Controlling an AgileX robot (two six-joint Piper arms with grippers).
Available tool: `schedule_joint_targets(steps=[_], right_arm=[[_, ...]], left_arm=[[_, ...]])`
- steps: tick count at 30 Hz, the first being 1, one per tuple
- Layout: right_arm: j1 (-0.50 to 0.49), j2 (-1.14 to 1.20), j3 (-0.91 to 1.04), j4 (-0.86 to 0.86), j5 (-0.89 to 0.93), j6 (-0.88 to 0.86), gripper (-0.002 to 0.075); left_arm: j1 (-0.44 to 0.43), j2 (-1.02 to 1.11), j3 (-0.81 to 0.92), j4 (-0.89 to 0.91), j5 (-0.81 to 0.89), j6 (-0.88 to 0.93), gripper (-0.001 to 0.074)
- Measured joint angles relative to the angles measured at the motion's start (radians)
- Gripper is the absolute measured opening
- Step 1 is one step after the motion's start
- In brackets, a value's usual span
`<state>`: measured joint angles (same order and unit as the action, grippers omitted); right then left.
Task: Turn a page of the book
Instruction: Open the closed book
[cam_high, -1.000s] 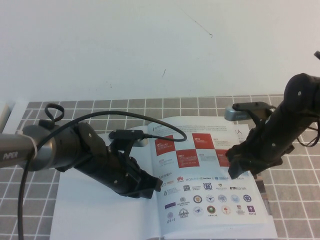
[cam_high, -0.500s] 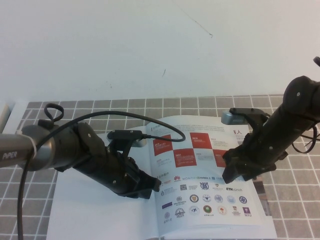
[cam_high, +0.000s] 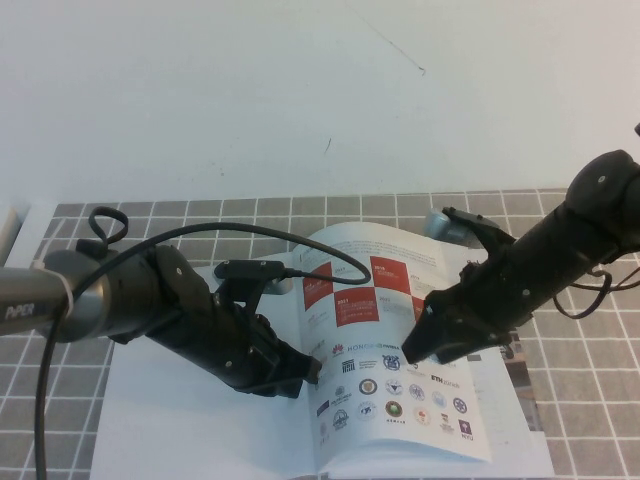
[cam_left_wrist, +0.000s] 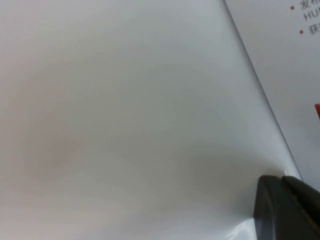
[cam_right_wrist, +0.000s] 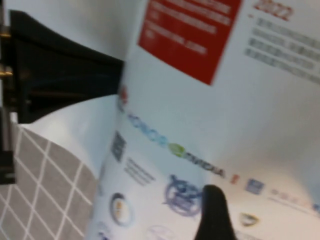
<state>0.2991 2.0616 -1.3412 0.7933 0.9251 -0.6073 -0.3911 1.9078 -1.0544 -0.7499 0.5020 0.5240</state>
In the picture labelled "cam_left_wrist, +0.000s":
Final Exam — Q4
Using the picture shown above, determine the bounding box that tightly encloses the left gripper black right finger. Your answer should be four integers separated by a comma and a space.
282, 175, 320, 231

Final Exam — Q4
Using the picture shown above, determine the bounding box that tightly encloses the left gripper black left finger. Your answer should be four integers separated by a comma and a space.
253, 175, 320, 240

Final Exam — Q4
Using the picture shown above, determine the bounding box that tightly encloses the white printed book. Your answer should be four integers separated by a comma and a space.
0, 0, 320, 240

